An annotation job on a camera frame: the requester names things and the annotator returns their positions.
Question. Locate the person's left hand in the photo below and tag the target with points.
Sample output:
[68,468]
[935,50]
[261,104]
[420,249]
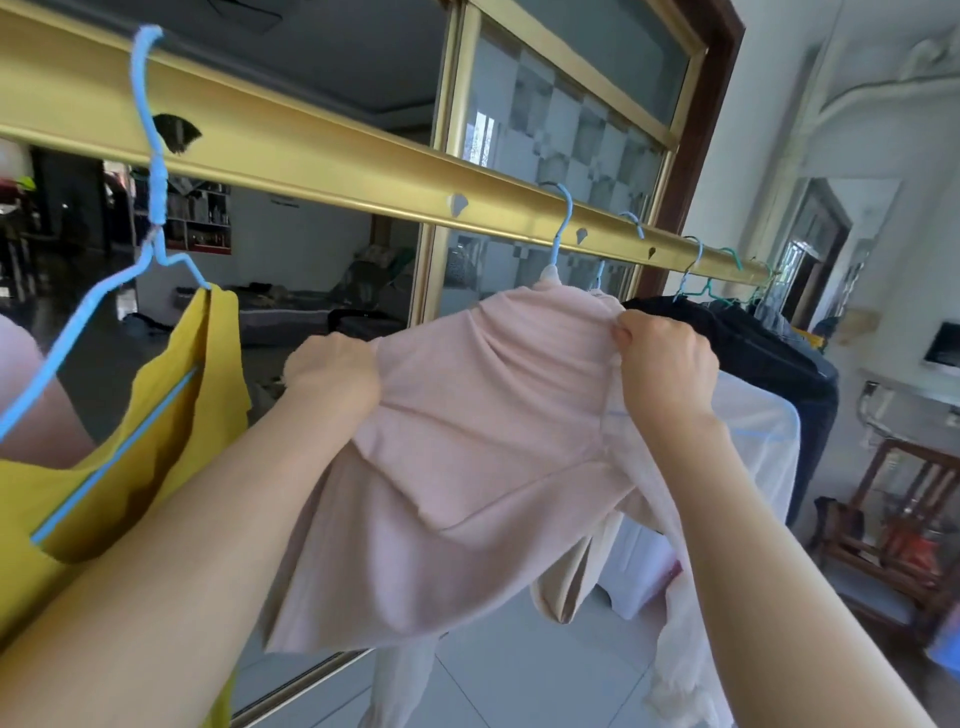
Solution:
[337,371]

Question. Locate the person's right hand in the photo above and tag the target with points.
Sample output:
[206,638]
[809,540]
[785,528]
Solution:
[667,367]

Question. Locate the black sheer blouse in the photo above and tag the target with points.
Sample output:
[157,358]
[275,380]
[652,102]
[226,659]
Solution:
[787,382]

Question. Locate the sheer white lace-collar shirt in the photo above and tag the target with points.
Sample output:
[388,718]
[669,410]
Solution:
[465,450]

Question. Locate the gold clothes rail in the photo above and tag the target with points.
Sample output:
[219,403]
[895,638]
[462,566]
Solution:
[300,150]

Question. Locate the pale pink blouse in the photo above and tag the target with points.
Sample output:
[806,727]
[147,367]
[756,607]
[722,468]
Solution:
[570,585]

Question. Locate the pink t-shirt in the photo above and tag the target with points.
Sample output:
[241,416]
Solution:
[37,420]

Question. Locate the mustard yellow t-shirt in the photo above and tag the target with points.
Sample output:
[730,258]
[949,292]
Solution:
[30,525]

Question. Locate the person's right forearm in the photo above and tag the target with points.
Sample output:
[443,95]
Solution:
[772,600]

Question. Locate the person's left forearm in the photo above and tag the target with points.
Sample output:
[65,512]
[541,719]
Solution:
[150,585]

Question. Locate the grey sofa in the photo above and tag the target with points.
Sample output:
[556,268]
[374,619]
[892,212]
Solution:
[300,307]

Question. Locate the gold framed glass door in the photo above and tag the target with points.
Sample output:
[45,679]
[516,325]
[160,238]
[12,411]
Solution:
[555,112]

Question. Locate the wooden chair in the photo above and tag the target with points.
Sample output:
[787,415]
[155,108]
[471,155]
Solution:
[892,540]

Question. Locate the indoor wall shelf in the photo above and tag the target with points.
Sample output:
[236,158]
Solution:
[199,217]

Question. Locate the brown door frame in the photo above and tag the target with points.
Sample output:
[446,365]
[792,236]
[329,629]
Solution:
[705,112]

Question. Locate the white ornate arch frame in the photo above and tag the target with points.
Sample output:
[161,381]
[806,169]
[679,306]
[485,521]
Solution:
[847,97]

